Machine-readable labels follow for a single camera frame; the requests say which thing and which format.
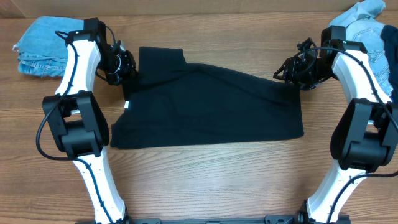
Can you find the light blue denim jeans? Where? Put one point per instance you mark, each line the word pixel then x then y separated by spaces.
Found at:
pixel 361 26

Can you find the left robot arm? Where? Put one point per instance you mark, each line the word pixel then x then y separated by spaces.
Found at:
pixel 76 121

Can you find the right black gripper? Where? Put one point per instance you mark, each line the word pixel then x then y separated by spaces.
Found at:
pixel 292 69

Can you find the navy blue garment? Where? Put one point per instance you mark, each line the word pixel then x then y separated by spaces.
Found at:
pixel 389 36

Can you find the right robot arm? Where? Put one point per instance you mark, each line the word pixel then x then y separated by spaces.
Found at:
pixel 366 136

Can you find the folded blue jeans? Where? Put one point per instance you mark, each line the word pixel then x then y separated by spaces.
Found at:
pixel 41 52

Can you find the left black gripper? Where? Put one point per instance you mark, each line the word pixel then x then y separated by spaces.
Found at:
pixel 125 66

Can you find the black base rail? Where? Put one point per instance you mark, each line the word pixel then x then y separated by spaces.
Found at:
pixel 211 221

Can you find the black t-shirt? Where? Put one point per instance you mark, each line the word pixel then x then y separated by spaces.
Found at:
pixel 175 103

